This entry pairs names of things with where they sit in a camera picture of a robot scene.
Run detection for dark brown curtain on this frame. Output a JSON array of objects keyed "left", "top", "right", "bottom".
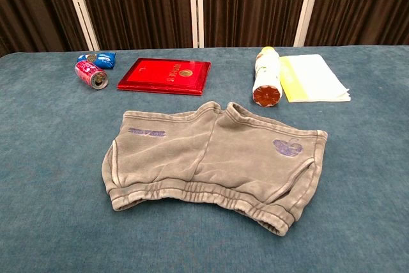
[{"left": 0, "top": 0, "right": 409, "bottom": 58}]

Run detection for grey shorts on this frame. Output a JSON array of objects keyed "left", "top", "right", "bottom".
[{"left": 101, "top": 100, "right": 329, "bottom": 238}]

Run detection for white and yellow paper pad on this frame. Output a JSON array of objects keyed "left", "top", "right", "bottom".
[{"left": 279, "top": 54, "right": 352, "bottom": 104}]

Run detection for white drink bottle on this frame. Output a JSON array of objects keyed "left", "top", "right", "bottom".
[{"left": 252, "top": 46, "right": 284, "bottom": 108}]

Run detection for blue snack packet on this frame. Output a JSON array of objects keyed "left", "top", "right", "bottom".
[{"left": 77, "top": 51, "right": 119, "bottom": 70}]

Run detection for white folding screen frame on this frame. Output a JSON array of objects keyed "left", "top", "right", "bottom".
[{"left": 60, "top": 0, "right": 325, "bottom": 52}]

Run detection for red soda can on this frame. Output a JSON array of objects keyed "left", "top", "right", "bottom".
[{"left": 74, "top": 60, "right": 109, "bottom": 90}]

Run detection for red certificate booklet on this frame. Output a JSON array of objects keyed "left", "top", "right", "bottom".
[{"left": 116, "top": 58, "right": 212, "bottom": 97}]

